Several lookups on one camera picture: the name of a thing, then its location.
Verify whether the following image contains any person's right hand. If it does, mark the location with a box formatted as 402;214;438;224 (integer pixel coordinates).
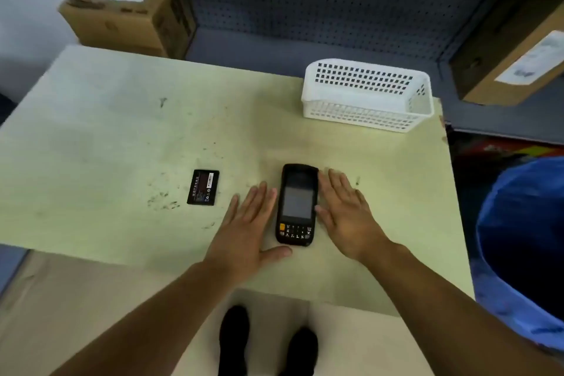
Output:
314;169;394;264

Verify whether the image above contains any person's left hand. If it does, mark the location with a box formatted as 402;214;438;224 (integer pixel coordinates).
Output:
203;181;293;287

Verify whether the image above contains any person's left forearm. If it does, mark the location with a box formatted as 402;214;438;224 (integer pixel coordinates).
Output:
49;261;241;376

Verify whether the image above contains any person's right forearm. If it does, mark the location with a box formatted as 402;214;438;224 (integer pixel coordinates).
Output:
361;243;564;376

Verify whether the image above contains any black handheld scanner terminal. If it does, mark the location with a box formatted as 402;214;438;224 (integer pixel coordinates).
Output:
275;163;320;247

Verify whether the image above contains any black flat battery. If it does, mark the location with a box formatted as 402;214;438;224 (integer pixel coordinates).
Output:
186;169;220;207

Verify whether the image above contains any person's black left shoe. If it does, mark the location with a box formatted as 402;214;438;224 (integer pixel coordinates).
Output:
218;305;251;376

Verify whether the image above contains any person's black shoe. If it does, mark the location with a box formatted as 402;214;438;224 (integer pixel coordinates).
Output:
279;327;319;376
218;305;251;376

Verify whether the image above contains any white perforated plastic basket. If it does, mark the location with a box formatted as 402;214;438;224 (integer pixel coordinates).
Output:
301;58;435;133

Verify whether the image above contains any person's black right shoe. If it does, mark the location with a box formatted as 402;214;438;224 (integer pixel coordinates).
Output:
279;327;319;376

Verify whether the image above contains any blue plastic bag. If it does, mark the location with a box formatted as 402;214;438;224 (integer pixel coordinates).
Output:
469;157;564;353

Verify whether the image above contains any large brown cardboard box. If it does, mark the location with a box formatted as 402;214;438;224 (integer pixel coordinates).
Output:
449;0;564;107

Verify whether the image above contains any small brown cardboard box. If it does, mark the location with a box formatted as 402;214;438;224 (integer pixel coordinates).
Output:
58;0;198;60

